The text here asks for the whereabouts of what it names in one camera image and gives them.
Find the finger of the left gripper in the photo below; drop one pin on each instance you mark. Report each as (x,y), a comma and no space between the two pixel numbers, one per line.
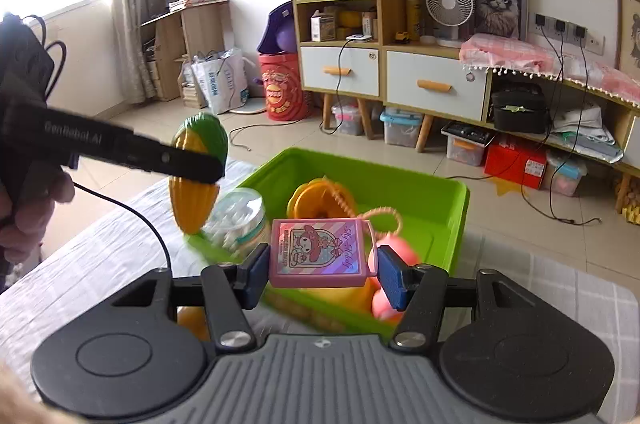
(123,147)

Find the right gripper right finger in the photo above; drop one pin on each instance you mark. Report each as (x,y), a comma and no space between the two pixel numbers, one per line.
(419,326)

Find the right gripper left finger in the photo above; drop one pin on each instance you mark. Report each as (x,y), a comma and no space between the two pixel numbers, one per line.
(228,291)

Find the green plastic cookie box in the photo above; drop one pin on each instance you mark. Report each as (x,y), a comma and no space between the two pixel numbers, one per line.
(433,212)

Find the pink Melody card box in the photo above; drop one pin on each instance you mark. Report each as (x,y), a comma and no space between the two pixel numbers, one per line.
(322,253)

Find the left hand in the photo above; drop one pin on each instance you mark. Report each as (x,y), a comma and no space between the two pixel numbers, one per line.
(29,193)

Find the pink round toy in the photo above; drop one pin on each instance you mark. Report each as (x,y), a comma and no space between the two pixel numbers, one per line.
(394,258)

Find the clear cotton swab jar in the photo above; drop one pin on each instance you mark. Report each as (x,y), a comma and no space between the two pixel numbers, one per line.
(238,222)

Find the checked grey table cloth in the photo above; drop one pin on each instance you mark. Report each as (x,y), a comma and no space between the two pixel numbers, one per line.
(113,329)

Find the white shopping bag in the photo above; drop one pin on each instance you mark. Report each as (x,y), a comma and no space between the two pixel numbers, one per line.
(221,76)

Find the wooden bookshelf by window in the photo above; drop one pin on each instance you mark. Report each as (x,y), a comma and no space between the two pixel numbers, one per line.
(186,29)

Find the red cardboard box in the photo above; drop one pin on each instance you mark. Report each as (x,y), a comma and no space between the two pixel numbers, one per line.
(516,160)

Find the red round bucket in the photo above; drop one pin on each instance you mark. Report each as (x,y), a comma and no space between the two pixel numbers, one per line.
(286,100)

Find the black case on shelf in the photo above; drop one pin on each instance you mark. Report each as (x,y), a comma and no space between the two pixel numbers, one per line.
(520,108)

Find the long low sideboard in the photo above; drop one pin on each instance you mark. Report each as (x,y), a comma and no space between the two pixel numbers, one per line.
(585,123)

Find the pink lace cloth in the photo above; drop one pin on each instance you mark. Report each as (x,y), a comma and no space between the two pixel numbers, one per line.
(486,51)

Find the white drawer cabinet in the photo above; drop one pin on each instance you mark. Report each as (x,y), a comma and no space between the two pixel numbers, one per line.
(428,80)

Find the white desk fan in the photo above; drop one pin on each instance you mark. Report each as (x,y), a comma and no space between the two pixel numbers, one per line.
(451,14)

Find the framed cat picture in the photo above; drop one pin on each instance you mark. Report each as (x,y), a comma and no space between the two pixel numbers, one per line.
(502,18)

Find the framed cartoon drawing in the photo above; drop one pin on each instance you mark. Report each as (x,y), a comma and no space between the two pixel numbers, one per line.
(627,46)

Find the orange plastic ring lid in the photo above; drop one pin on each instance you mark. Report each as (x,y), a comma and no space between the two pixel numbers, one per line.
(321,198)

